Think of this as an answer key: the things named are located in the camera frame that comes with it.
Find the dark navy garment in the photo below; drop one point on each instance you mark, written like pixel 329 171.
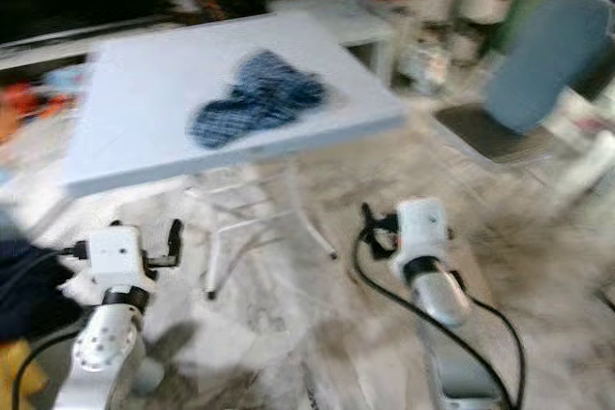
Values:
pixel 24 290

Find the blue plaid shirt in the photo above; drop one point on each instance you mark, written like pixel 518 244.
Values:
pixel 255 103

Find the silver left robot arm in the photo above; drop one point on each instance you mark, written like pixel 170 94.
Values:
pixel 101 352

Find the white plastic folding table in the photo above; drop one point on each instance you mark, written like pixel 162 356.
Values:
pixel 144 93

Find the yellow bag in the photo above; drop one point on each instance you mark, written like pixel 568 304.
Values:
pixel 14 381

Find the grey chair with dark seat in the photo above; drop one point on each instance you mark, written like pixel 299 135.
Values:
pixel 528 74

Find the white low side table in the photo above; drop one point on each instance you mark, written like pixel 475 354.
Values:
pixel 332 12

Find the white storage shelf unit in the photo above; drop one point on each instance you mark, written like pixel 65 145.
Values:
pixel 471 2

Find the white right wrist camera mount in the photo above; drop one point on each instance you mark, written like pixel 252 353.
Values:
pixel 423 229

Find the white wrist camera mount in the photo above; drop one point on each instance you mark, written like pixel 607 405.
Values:
pixel 423 229
pixel 117 258

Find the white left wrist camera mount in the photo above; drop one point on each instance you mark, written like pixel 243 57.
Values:
pixel 117 258

